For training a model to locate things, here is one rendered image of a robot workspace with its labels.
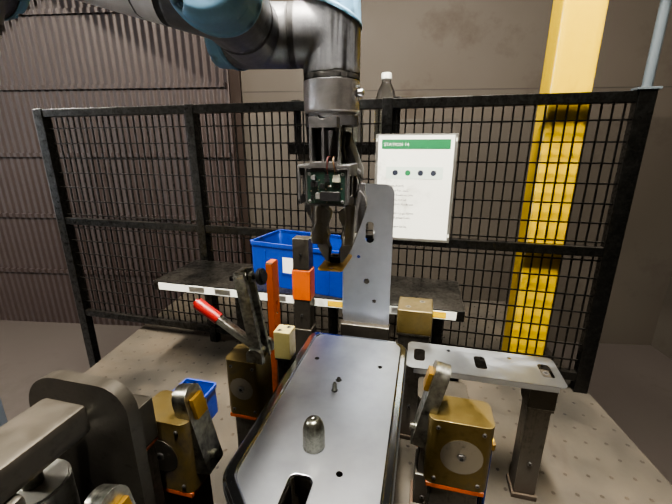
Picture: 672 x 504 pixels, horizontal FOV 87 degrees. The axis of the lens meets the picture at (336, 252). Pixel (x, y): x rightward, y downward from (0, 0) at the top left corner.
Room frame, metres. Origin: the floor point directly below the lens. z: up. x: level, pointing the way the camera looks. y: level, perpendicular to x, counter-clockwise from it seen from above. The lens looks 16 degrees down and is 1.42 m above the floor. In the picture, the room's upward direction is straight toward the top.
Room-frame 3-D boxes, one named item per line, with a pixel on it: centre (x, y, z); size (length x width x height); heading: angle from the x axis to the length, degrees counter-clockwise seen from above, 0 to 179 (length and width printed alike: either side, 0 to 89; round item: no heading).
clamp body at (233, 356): (0.58, 0.18, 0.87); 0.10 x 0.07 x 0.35; 76
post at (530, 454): (0.60, -0.40, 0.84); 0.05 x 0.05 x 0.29; 76
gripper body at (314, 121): (0.51, 0.01, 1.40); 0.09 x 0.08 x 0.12; 167
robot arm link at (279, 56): (0.50, 0.11, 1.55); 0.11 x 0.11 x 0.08; 89
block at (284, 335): (0.65, 0.10, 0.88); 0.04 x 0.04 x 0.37; 76
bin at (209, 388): (0.81, 0.39, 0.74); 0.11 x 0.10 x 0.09; 166
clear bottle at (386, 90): (1.17, -0.15, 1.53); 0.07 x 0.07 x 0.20
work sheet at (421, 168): (1.06, -0.23, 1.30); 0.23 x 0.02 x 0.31; 76
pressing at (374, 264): (0.80, -0.07, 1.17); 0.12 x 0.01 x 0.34; 76
